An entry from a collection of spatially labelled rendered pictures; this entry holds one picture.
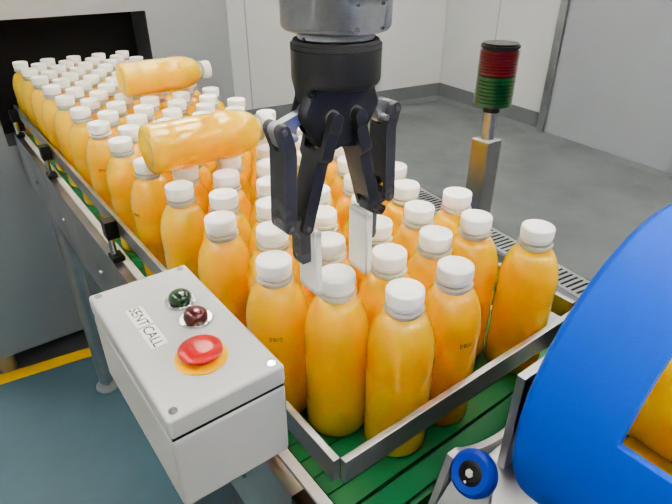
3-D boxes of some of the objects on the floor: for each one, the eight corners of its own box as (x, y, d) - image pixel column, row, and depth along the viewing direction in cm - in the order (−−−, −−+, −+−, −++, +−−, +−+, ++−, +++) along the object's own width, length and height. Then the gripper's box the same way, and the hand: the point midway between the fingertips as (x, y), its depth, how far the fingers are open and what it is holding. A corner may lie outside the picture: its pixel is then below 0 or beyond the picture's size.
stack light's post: (431, 528, 146) (488, 143, 91) (420, 518, 149) (470, 137, 94) (441, 520, 148) (503, 139, 93) (430, 510, 151) (485, 133, 96)
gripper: (259, 53, 35) (278, 330, 47) (449, 29, 45) (426, 264, 57) (209, 39, 40) (238, 292, 52) (389, 20, 50) (379, 237, 62)
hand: (336, 252), depth 53 cm, fingers open, 6 cm apart
